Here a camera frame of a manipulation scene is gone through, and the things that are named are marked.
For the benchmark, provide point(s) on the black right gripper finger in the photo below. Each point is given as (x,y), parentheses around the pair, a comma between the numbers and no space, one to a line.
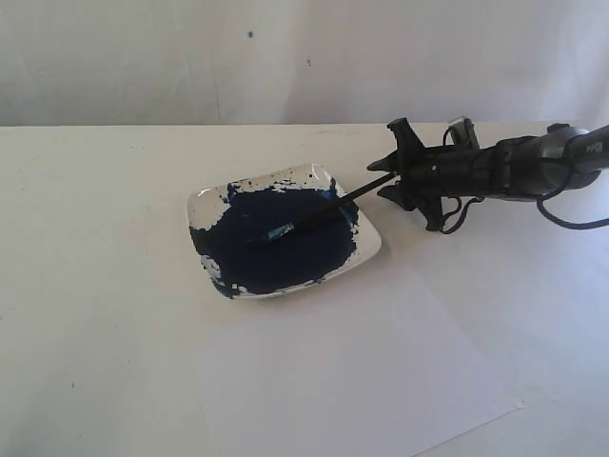
(429,206)
(409,148)

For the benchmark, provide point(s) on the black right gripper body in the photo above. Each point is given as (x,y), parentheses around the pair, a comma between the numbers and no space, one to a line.
(455,172)

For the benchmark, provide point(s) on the black paintbrush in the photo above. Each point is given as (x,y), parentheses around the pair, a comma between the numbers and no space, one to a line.
(314,217)

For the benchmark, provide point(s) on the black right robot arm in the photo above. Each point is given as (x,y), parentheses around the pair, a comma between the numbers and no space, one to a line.
(537,169)

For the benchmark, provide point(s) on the white dish with blue paint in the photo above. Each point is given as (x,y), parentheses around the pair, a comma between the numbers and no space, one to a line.
(222,219)

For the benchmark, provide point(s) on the white paper sheet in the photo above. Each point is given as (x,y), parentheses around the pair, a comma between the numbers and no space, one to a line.
(368,366)

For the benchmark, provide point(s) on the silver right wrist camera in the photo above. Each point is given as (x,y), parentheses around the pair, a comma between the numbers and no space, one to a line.
(462,132)

